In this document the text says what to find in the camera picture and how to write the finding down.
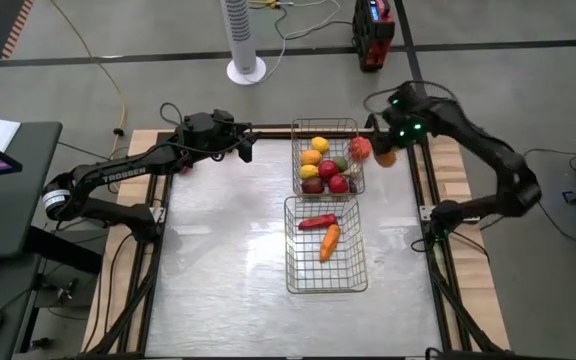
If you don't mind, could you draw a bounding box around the purple white garlic bulb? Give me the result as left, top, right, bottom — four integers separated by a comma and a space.
346, 167, 364, 194

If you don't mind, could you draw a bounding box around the orange bell pepper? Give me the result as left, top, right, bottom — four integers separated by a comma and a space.
373, 149, 398, 169

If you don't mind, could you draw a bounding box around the long black floor cable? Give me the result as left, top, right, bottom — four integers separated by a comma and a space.
520, 147, 576, 249

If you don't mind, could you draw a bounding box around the dark grey desk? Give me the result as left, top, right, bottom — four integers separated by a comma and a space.
0, 119, 64, 360

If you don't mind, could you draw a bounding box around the metal wire basket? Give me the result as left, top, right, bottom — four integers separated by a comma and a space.
290, 117, 367, 197
283, 194, 369, 295

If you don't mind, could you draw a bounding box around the white cable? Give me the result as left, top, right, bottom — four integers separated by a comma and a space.
245, 0, 357, 84

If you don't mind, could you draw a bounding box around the red chili pepper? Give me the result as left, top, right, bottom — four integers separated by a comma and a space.
297, 213, 339, 232

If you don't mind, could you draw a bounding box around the orange fruit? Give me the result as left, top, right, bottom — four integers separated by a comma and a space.
299, 148, 324, 167

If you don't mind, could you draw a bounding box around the yellow cable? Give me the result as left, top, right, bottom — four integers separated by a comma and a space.
47, 0, 128, 156

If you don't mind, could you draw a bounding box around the red round fruit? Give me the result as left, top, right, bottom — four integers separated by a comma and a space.
316, 159, 340, 182
327, 173, 351, 195

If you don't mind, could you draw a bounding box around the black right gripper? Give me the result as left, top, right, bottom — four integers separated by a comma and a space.
369, 82, 437, 155

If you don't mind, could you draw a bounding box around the black table frame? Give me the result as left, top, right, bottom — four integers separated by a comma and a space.
85, 127, 509, 360

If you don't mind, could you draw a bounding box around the red-orange bell pepper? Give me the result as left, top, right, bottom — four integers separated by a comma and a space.
348, 135, 373, 162

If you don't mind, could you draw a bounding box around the red black power station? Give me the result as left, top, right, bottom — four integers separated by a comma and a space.
351, 0, 396, 74

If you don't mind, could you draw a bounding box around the orange carrot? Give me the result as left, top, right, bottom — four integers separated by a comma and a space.
319, 223, 342, 264

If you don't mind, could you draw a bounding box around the white tower fan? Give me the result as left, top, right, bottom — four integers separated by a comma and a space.
219, 0, 268, 86

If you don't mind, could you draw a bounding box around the dark red apple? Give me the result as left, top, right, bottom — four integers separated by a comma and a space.
300, 177, 325, 196

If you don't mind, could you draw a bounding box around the black cable loop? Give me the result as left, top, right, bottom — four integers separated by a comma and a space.
159, 101, 185, 129

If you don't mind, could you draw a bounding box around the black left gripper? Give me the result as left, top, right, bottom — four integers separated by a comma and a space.
211, 108, 262, 164

